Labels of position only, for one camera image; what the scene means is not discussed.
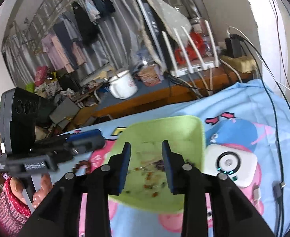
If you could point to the person's left hand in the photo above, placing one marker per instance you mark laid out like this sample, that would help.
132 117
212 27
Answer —
42 185

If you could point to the yellowish cloth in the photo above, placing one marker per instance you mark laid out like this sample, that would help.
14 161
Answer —
241 64

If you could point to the green plastic basket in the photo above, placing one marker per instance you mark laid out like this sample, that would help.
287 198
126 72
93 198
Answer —
159 128

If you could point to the pink bag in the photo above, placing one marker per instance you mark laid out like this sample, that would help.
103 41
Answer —
41 75

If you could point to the wooden desk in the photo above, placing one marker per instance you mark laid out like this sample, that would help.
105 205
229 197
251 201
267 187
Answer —
159 96

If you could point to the person's left forearm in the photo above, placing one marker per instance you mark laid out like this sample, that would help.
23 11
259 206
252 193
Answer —
9 212

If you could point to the beige cover cloth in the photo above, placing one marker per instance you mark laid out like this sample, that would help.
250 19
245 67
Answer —
169 12

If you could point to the black power adapter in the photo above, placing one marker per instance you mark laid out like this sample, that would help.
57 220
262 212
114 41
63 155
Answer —
234 47

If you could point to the white square device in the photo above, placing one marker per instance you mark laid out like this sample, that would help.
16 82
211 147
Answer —
245 163

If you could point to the white enamel mug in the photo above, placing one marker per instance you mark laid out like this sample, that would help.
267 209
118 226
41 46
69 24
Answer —
122 86

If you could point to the green bag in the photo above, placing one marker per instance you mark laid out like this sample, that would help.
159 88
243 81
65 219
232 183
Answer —
30 87

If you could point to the clear snack jar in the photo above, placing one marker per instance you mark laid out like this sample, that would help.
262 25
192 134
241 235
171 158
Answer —
150 74

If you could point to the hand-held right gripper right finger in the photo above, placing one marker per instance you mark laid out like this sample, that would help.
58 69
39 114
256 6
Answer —
167 170

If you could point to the row of hanging clothes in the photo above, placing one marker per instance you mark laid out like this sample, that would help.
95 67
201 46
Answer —
83 27

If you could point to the grey curtain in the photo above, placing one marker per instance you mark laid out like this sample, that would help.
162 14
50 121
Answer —
120 44

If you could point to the printed blanket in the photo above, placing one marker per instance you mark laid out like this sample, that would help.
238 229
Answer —
234 103

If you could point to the red object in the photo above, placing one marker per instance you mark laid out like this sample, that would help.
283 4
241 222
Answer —
196 40

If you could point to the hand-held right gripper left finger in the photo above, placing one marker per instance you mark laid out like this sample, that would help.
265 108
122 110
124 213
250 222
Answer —
124 170

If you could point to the grey box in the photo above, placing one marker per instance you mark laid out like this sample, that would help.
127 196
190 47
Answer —
63 109

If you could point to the metal clothes rack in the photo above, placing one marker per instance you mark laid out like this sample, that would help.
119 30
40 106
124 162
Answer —
48 12

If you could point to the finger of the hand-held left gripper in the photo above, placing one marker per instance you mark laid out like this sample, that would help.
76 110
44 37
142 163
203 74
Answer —
85 134
85 145

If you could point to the black bag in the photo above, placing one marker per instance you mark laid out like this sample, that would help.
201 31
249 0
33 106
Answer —
69 82

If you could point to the white router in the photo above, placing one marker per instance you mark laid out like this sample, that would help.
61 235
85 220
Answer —
192 66

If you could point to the black monitor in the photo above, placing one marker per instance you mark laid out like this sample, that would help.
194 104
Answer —
151 29

